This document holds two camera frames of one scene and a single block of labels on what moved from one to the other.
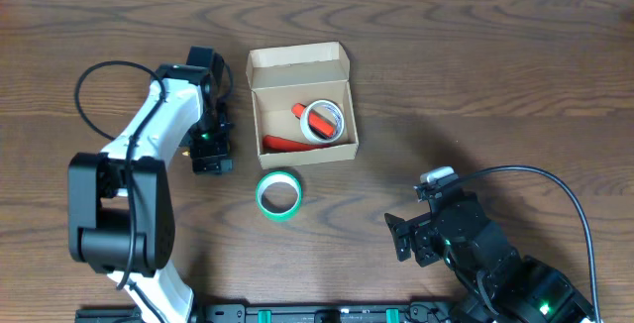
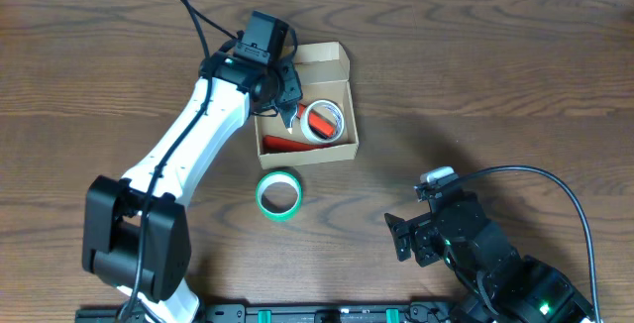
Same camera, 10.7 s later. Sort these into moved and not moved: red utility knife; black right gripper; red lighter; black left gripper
Moved: black left gripper
Not moved: red utility knife; black right gripper; red lighter
